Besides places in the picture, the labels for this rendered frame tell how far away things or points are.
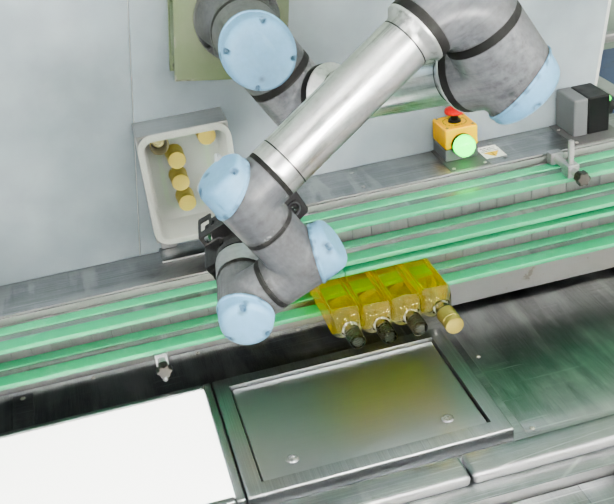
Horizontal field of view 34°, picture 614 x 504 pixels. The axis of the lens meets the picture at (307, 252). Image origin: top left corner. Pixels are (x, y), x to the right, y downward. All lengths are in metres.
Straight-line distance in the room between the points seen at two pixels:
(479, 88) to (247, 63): 0.40
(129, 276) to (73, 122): 0.31
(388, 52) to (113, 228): 0.88
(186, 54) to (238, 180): 0.61
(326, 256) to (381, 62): 0.26
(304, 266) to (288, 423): 0.56
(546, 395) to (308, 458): 0.46
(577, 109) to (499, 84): 0.75
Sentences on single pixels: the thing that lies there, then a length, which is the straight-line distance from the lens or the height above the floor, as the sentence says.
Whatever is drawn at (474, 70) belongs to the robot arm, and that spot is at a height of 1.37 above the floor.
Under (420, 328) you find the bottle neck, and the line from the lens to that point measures 1.81.
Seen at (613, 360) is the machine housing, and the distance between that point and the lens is 2.00.
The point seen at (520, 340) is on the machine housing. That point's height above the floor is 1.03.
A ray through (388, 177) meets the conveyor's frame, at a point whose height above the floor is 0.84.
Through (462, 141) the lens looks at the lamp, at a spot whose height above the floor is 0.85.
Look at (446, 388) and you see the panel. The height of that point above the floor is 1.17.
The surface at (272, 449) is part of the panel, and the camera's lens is 1.76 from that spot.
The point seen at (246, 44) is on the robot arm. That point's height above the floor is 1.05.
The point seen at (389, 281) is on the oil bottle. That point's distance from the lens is 1.89.
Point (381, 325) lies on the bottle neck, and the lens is 1.79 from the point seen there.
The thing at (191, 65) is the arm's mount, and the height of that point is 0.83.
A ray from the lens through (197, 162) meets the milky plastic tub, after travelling 1.95.
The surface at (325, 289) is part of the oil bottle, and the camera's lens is 1.87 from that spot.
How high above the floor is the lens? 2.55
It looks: 59 degrees down
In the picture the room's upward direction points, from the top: 150 degrees clockwise
